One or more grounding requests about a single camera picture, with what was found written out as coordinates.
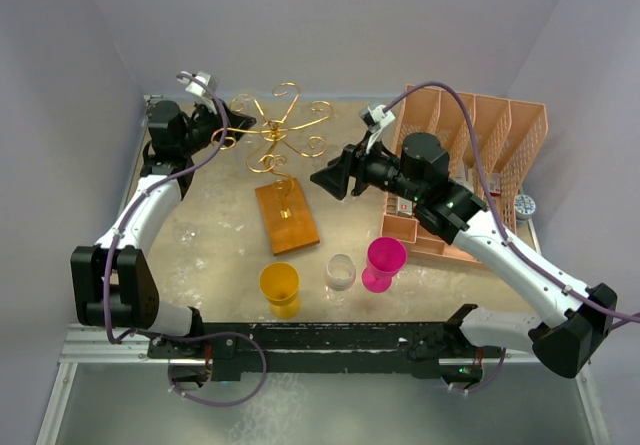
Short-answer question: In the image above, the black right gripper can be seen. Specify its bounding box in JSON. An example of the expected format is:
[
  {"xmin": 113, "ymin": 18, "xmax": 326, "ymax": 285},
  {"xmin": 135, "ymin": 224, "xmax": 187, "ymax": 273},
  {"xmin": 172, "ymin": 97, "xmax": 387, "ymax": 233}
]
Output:
[{"xmin": 311, "ymin": 129, "xmax": 424, "ymax": 203}]

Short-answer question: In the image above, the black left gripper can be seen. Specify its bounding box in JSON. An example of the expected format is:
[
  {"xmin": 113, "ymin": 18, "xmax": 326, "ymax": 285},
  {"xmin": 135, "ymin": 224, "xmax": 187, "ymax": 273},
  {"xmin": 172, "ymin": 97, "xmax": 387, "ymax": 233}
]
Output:
[{"xmin": 178, "ymin": 97, "xmax": 254, "ymax": 156}]

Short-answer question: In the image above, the clear wine glass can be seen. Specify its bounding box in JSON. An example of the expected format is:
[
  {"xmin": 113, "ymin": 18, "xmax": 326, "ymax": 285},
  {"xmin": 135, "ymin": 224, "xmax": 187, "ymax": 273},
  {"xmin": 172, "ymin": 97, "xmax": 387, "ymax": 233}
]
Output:
[
  {"xmin": 325, "ymin": 254, "xmax": 356, "ymax": 304},
  {"xmin": 229, "ymin": 93, "xmax": 253, "ymax": 115}
]

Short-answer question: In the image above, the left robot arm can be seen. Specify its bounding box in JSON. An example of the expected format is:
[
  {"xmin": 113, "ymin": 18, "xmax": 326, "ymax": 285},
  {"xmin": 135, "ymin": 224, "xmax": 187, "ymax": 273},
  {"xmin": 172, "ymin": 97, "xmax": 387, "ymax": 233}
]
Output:
[{"xmin": 70, "ymin": 100, "xmax": 256, "ymax": 357}]

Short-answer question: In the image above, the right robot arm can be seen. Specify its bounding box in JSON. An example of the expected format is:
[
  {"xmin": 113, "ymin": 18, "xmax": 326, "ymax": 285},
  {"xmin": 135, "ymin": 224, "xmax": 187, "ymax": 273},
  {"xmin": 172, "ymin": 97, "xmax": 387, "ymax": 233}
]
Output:
[{"xmin": 310, "ymin": 132, "xmax": 617, "ymax": 378}]

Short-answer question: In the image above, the wooden rack base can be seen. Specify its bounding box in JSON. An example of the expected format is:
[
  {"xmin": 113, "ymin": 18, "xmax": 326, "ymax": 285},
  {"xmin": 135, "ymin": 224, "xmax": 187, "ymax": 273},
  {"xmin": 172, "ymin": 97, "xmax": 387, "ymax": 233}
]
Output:
[{"xmin": 255, "ymin": 178, "xmax": 320, "ymax": 256}]

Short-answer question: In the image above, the clear wine glass front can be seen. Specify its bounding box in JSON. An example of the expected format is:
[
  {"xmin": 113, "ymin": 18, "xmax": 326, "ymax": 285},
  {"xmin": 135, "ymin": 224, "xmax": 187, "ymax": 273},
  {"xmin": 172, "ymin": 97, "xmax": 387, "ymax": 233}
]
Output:
[{"xmin": 325, "ymin": 254, "xmax": 356, "ymax": 304}]

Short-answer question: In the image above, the magenta plastic goblet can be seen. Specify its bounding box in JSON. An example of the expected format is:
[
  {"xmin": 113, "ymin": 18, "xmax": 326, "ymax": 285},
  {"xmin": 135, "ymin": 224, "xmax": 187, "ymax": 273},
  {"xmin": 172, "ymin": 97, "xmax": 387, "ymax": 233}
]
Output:
[{"xmin": 361, "ymin": 236, "xmax": 408, "ymax": 293}]

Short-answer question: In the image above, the yellow plastic goblet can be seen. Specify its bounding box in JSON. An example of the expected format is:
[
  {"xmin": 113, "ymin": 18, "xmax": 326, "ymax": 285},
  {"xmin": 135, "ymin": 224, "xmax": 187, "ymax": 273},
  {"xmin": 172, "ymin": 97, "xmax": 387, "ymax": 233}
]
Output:
[{"xmin": 259, "ymin": 262, "xmax": 301, "ymax": 319}]

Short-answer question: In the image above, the peach plastic file organizer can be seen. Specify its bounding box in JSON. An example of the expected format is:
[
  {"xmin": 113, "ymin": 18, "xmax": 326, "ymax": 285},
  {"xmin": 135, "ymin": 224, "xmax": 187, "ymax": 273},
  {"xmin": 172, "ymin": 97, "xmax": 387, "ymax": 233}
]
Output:
[{"xmin": 381, "ymin": 87, "xmax": 548, "ymax": 267}]

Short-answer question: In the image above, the gold wire glass rack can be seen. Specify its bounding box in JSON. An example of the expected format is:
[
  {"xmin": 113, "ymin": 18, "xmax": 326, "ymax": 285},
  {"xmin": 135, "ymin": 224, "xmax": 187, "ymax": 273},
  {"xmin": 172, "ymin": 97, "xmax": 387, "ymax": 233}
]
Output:
[{"xmin": 210, "ymin": 82, "xmax": 335, "ymax": 216}]

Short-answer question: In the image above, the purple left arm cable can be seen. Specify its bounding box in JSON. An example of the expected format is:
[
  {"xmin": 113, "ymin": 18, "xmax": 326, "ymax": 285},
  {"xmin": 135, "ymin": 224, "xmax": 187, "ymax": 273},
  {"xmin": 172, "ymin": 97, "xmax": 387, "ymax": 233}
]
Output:
[{"xmin": 102, "ymin": 70, "xmax": 269, "ymax": 409}]

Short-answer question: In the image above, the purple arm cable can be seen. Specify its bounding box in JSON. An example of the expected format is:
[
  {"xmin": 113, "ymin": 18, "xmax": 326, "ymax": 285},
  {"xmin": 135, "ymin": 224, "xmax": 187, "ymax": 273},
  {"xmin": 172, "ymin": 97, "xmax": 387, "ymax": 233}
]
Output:
[
  {"xmin": 102, "ymin": 70, "xmax": 269, "ymax": 409},
  {"xmin": 382, "ymin": 81, "xmax": 640, "ymax": 396}
]

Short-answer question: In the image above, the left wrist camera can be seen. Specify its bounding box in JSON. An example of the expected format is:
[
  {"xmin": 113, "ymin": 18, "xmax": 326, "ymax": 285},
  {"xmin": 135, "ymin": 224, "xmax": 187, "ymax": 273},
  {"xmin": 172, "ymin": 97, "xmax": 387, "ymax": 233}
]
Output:
[{"xmin": 185, "ymin": 71, "xmax": 218, "ymax": 97}]

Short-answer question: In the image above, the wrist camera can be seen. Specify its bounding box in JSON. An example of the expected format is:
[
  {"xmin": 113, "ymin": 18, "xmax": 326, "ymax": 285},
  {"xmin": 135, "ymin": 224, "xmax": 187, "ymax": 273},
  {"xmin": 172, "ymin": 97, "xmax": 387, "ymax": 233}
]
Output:
[
  {"xmin": 359, "ymin": 104, "xmax": 396, "ymax": 136},
  {"xmin": 185, "ymin": 71, "xmax": 218, "ymax": 97}
]

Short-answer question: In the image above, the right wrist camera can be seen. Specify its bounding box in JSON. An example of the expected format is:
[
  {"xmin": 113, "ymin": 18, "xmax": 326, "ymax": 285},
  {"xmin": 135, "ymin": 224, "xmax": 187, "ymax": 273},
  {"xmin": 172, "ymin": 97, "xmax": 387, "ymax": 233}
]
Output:
[{"xmin": 359, "ymin": 104, "xmax": 396, "ymax": 136}]

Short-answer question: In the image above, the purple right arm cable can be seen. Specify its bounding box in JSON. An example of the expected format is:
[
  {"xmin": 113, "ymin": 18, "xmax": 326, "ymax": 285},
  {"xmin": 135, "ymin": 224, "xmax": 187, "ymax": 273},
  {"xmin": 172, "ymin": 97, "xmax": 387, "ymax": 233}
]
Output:
[{"xmin": 382, "ymin": 81, "xmax": 640, "ymax": 396}]

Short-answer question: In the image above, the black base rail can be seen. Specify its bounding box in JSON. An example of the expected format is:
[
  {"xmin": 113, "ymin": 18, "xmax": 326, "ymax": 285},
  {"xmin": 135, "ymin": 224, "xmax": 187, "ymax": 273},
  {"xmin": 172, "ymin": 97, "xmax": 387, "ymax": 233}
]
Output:
[{"xmin": 148, "ymin": 321, "xmax": 501, "ymax": 384}]

